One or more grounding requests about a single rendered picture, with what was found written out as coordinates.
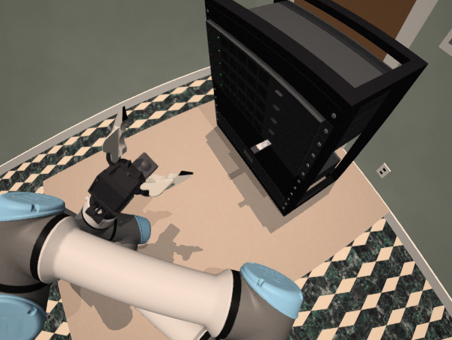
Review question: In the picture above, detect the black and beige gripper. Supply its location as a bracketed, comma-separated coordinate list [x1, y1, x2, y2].
[85, 106, 194, 225]

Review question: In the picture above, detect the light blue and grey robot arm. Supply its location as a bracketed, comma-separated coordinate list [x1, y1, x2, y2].
[0, 192, 303, 340]

